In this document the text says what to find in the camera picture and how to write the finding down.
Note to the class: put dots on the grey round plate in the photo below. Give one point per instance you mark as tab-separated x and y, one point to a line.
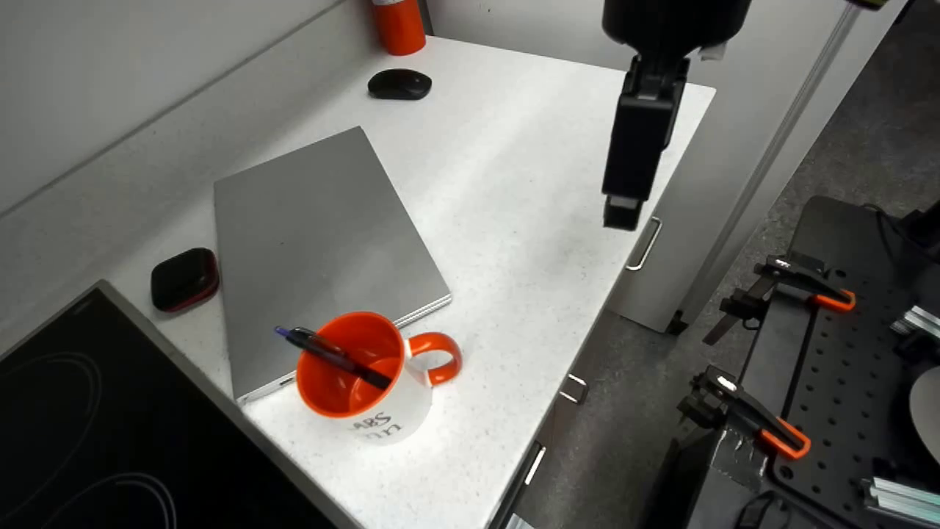
930	412

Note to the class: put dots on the orange cup at back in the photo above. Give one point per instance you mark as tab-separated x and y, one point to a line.
399	24

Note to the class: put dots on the orange and white mug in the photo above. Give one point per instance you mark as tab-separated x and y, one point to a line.
378	393

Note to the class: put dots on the black perforated board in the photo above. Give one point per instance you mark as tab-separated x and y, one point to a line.
832	384

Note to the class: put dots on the black induction cooktop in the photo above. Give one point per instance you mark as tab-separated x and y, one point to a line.
108	431

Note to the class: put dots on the small black pouch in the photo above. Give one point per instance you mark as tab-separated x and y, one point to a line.
183	280

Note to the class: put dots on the black computer mouse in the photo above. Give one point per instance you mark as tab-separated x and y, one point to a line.
400	84

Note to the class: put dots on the black orange bar clamp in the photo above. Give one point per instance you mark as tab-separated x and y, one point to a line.
750	412
795	283

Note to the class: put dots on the silver closed laptop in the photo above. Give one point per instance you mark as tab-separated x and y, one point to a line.
312	246

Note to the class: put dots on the white cabinet side panel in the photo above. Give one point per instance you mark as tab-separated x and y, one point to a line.
725	178

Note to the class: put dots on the aluminium profile bar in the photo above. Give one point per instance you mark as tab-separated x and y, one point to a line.
919	321
901	499

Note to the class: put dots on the black pen with blue cap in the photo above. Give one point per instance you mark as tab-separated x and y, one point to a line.
333	355

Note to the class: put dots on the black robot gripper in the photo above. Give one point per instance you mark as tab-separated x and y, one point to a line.
676	24

